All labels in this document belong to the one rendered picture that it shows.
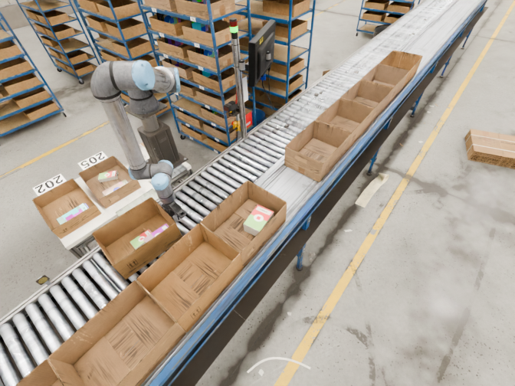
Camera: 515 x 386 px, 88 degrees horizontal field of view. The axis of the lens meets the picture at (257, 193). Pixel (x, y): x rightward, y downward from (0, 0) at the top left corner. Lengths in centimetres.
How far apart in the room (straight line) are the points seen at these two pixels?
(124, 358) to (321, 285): 154
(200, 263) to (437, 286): 196
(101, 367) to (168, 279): 43
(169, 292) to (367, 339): 149
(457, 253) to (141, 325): 256
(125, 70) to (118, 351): 119
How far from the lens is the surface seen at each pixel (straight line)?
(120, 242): 191
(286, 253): 179
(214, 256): 150
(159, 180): 155
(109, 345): 150
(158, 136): 209
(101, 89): 137
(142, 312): 148
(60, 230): 212
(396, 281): 260
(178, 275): 151
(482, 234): 325
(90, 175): 244
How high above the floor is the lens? 218
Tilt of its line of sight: 48 degrees down
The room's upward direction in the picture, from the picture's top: 4 degrees counter-clockwise
